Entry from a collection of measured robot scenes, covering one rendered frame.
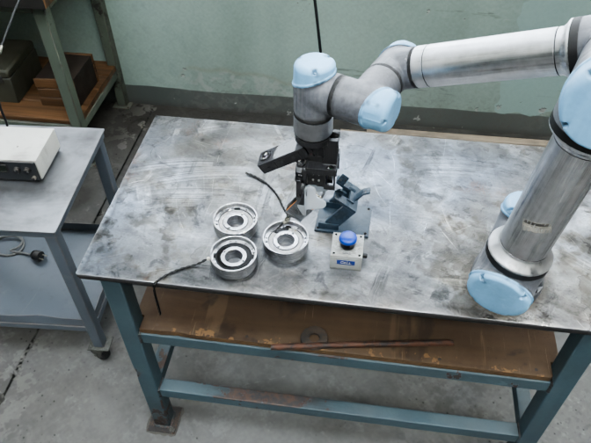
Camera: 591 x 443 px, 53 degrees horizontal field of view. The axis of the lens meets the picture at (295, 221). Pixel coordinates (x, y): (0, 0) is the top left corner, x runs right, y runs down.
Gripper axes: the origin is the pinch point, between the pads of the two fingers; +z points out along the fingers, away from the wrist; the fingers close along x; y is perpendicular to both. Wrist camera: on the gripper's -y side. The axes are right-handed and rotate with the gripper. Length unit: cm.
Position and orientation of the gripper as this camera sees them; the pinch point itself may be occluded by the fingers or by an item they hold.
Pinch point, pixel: (302, 205)
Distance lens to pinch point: 129.3
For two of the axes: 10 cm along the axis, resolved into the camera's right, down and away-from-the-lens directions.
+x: 1.8, -7.1, 6.8
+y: 9.8, 1.2, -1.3
